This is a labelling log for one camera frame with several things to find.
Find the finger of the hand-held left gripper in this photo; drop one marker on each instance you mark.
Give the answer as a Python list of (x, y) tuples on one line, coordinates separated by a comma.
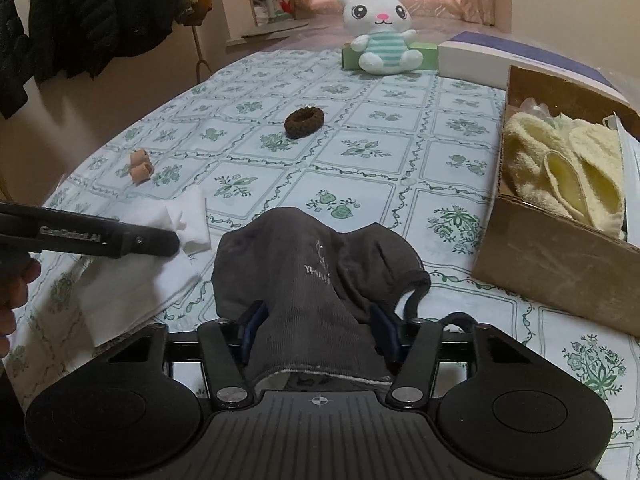
[(150, 242)]

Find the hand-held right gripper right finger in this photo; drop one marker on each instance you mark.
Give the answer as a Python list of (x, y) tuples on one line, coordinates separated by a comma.
[(384, 327)]

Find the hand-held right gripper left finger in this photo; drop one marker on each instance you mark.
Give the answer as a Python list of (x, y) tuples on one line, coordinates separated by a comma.
[(254, 319)]

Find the white tissue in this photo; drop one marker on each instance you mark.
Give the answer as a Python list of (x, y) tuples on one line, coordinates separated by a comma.
[(140, 285)]

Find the dark grey sock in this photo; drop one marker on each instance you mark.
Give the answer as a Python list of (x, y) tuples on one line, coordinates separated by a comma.
[(310, 280)]

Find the brown cardboard box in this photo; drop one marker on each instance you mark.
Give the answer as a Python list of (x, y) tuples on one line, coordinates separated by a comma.
[(540, 265)]

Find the person's left hand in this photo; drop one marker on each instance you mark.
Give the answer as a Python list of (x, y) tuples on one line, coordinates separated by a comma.
[(15, 295)]

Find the small beige rolled item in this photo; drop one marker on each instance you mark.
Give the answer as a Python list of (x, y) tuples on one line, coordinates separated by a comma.
[(141, 167)]

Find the brown fuzzy scrunchie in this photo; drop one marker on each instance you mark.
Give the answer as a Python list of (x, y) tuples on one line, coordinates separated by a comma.
[(304, 121)]

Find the black jacket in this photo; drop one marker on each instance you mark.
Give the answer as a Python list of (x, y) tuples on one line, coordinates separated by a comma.
[(85, 10)]

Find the pale yellow towel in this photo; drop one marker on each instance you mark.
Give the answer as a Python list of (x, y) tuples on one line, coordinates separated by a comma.
[(555, 170)]

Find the green tissue box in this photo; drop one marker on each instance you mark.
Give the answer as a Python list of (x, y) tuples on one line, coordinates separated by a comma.
[(430, 55)]

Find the white paper packet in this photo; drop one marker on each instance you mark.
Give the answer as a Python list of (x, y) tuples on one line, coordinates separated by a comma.
[(630, 160)]

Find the white plush cat toy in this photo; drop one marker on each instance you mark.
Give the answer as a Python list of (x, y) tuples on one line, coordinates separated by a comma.
[(380, 25)]

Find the blue and white flat box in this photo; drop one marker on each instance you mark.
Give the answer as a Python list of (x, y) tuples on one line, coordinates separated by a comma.
[(525, 57)]

